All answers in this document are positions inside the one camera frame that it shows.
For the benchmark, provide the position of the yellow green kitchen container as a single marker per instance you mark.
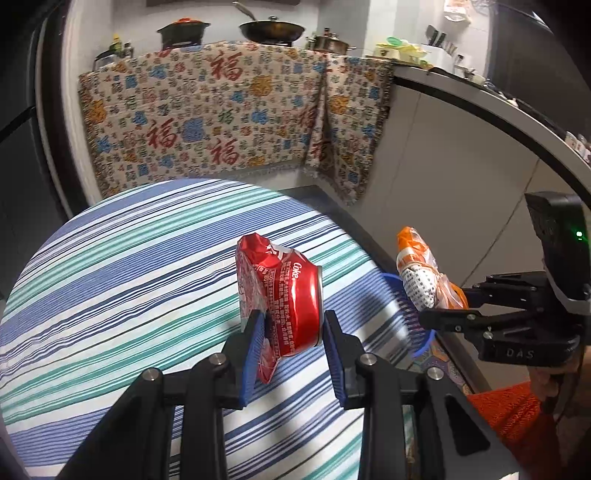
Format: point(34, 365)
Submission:
point(401, 50)

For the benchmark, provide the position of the round striped table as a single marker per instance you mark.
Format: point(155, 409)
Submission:
point(138, 277)

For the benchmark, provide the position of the white hanging bag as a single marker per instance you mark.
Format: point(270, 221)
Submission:
point(457, 9)

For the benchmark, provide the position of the orange white plastic wrapper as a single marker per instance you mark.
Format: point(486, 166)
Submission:
point(418, 272)

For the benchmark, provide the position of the large printed cloth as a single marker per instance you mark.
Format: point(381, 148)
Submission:
point(198, 115)

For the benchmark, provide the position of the person's right hand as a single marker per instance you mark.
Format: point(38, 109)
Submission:
point(545, 383)

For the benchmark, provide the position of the person's right forearm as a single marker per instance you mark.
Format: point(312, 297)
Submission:
point(508, 410)

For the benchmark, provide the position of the blue plastic basket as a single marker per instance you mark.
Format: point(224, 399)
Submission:
point(406, 304)

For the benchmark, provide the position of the narrow printed cloth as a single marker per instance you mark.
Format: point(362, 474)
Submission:
point(351, 115)

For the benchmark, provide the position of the steel pot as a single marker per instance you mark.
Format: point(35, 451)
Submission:
point(330, 44)

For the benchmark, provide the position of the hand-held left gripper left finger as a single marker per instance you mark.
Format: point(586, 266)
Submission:
point(251, 360)

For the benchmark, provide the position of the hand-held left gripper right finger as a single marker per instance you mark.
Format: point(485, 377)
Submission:
point(334, 364)

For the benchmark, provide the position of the white knife block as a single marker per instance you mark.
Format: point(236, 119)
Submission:
point(441, 46)

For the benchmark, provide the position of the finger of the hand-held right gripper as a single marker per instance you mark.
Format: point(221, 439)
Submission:
point(452, 319)
point(508, 288)

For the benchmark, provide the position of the wok with glass lid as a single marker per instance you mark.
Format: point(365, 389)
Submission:
point(272, 30)

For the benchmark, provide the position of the white kitchen counter cabinet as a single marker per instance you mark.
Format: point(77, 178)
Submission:
point(461, 161)

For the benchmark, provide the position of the grey refrigerator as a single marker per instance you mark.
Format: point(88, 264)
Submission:
point(46, 138)

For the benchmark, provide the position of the patterned floor mat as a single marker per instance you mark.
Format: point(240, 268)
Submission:
point(443, 360)

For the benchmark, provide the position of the black clay pot red lid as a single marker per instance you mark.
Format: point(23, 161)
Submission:
point(182, 32)

